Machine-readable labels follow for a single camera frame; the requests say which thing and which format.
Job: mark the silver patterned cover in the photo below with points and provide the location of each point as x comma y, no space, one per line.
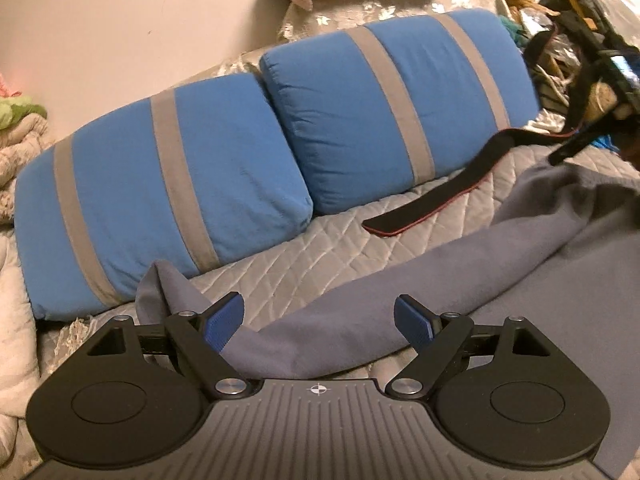
325,20

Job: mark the light green cloth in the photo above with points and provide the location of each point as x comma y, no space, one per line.
17,110

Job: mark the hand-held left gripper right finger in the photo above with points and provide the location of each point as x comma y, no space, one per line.
412,324

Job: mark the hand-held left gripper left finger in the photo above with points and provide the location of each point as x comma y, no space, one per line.
224,321

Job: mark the grey quilted bedspread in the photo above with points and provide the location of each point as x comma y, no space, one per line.
310,255

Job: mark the black belt with red trim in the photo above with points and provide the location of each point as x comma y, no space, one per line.
450,190

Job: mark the blue grey-striped pillow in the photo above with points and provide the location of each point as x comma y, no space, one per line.
350,110
210,175

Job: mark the grey-blue fleece garment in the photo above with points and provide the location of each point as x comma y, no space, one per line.
500,270

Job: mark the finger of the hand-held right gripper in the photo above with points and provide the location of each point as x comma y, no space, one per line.
575,145

